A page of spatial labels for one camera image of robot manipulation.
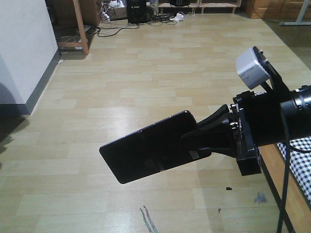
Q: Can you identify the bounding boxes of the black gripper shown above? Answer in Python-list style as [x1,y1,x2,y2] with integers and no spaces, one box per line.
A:
[180,91,285,175]

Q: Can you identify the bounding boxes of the black foldable smartphone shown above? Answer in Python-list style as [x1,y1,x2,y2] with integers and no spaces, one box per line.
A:
[99,110,211,184]

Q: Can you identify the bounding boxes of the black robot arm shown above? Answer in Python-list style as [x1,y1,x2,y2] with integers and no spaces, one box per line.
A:
[181,85,311,176]

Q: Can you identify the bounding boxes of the black white checkered bedsheet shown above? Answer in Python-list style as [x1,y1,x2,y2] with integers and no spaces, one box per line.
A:
[290,136,311,206]

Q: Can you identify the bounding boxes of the white power strip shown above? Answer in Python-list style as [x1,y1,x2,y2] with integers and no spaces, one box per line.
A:
[170,13,185,22]

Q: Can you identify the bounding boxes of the black computer tower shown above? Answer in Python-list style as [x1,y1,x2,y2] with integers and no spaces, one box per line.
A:
[127,0,148,24]

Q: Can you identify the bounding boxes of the wooden table leg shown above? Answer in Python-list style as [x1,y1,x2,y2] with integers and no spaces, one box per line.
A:
[57,0,89,55]

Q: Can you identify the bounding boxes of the wooden bed frame rail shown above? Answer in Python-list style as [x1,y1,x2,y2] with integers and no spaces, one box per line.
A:
[259,143,311,233]

